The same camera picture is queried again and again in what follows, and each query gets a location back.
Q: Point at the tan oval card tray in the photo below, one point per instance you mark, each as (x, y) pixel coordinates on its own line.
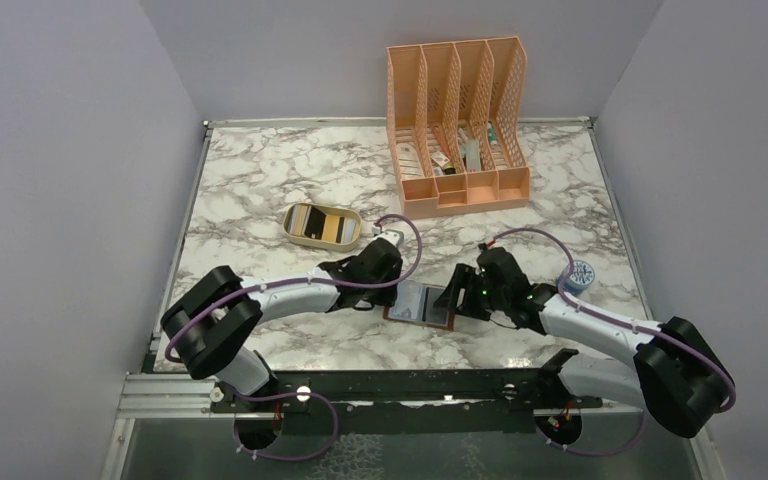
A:
(323, 245)

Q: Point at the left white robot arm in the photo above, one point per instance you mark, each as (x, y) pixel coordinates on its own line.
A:
(208, 325)

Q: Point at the green white tube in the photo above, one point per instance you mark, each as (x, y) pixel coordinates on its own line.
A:
(492, 138)

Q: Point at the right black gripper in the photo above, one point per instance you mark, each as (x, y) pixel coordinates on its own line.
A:
(464, 276)

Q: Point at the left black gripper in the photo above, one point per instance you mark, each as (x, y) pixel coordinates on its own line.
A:
(386, 298)

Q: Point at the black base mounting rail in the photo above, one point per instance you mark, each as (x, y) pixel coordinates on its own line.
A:
(394, 402)

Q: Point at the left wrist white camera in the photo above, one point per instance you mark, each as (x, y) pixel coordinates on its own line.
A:
(394, 237)

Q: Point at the orange plastic file organizer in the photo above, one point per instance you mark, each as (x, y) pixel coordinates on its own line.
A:
(439, 95)

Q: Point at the small box in organizer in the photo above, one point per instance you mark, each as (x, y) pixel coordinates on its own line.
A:
(441, 164)

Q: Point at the brown leather card holder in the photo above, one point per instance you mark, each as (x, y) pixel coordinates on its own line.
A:
(414, 304)

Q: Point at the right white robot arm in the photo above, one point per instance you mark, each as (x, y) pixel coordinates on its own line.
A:
(667, 369)

